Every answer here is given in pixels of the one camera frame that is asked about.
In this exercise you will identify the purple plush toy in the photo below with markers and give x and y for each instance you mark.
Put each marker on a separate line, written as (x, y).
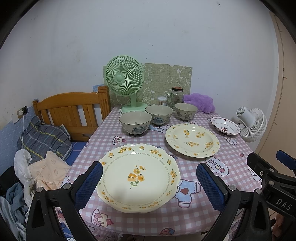
(202, 102)

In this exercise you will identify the small red-trimmed white plate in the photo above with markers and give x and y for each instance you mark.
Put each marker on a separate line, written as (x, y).
(225, 126)

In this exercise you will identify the cotton swab container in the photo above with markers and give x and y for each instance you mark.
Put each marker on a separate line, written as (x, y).
(162, 100)

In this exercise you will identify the green desk fan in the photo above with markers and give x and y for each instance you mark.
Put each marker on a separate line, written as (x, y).
(125, 77)

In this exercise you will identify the peach cloth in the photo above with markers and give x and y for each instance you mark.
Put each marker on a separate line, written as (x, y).
(50, 172)

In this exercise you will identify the ceramic bowl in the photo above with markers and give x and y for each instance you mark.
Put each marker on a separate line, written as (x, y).
(135, 122)
(185, 111)
(160, 113)

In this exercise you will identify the round yellow flower plate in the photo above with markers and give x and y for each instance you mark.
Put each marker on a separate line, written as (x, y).
(192, 140)

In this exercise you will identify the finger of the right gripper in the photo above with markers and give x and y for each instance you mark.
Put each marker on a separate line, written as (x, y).
(286, 159)
(264, 170)

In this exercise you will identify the glass jar with lid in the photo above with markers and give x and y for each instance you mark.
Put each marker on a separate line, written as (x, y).
(174, 96)

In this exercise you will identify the wall power socket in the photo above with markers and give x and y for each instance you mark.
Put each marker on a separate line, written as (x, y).
(22, 112)

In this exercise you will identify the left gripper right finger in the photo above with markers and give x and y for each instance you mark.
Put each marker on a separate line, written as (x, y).
(254, 223)

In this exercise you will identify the blue grey clothes pile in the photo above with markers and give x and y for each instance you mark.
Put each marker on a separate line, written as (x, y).
(14, 211)

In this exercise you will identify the scalloped yellow flower plate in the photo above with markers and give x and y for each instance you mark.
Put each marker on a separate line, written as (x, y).
(138, 178)

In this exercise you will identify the green patterned wall mat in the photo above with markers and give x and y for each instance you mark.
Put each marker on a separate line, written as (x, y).
(158, 80)

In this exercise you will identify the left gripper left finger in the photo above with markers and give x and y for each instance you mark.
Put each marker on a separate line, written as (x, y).
(43, 221)

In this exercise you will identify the white floor fan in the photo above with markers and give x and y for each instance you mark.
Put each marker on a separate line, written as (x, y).
(252, 123)

